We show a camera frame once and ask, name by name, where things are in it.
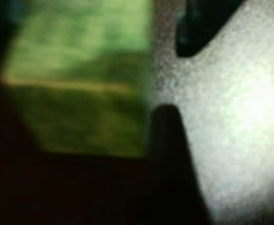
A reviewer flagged black table mat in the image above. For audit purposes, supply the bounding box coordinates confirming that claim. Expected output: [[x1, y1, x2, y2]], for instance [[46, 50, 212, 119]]
[[148, 0, 274, 225]]

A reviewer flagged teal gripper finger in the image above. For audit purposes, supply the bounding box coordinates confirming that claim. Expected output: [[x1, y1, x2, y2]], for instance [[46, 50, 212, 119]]
[[175, 0, 244, 58], [148, 104, 213, 225]]

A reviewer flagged green square block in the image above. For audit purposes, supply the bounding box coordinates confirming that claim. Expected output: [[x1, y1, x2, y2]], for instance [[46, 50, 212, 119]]
[[0, 0, 155, 160]]

